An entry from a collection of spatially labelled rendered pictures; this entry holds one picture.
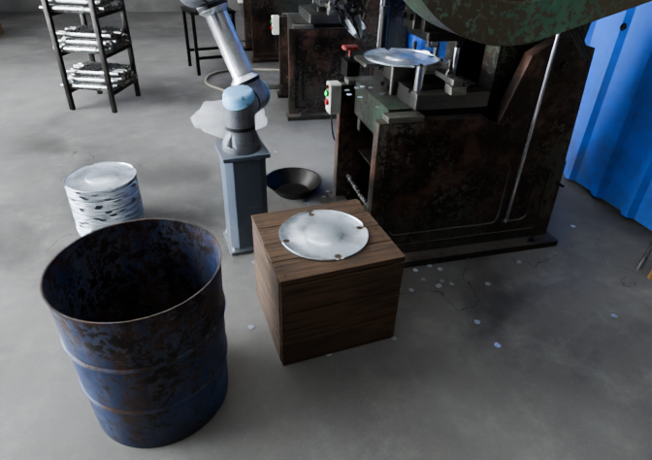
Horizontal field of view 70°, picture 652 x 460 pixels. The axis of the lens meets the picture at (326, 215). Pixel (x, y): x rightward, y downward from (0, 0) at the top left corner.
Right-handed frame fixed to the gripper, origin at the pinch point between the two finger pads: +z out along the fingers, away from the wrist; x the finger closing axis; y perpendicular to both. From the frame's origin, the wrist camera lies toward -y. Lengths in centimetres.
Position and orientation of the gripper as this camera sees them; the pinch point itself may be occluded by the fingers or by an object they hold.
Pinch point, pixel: (358, 35)
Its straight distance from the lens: 186.4
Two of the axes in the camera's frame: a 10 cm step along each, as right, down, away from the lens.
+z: 3.7, 7.2, 5.9
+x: 8.7, -4.8, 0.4
